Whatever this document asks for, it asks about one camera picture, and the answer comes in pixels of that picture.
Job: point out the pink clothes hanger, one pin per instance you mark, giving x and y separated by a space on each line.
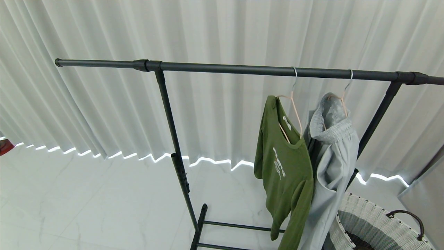
297 114
343 97

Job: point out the green sleeveless shirt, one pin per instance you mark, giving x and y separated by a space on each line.
284 173

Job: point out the pale grey shorts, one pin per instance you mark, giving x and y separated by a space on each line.
333 166

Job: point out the black clothes rack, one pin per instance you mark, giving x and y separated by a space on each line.
242 69

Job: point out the white laundry basket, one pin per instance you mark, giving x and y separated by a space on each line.
367 218

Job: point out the white curtain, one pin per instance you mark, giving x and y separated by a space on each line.
104 114

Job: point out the red object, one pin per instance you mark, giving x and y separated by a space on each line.
5 147

